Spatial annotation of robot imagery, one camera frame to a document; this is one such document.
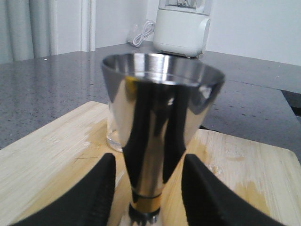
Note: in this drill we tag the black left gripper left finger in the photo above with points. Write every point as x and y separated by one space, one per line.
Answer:
88 203

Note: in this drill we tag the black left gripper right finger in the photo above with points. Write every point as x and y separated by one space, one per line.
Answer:
209 202

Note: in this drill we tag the clear glass beaker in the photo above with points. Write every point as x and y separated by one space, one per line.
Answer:
112 134

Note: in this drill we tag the steel double jigger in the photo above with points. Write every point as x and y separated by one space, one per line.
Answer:
158 102

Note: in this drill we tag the wooden cutting board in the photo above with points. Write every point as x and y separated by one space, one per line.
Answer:
40 167

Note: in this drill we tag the white blender base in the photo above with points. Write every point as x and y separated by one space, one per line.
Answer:
182 27

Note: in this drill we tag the grey curtain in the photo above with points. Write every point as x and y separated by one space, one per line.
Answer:
28 29

